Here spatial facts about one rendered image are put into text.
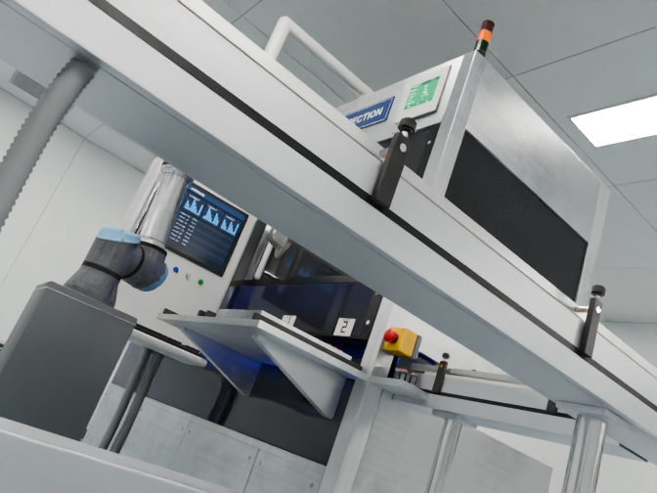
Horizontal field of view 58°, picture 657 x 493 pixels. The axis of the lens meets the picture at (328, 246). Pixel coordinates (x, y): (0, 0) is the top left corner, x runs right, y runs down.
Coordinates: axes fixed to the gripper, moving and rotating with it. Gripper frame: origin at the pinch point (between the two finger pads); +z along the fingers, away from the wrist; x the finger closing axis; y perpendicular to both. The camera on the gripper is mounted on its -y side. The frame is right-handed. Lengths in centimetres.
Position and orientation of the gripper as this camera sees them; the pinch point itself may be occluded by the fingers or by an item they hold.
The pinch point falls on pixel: (280, 254)
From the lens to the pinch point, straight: 170.5
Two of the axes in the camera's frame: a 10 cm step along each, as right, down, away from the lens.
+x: 6.0, -0.7, -8.0
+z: -3.3, 8.8, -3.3
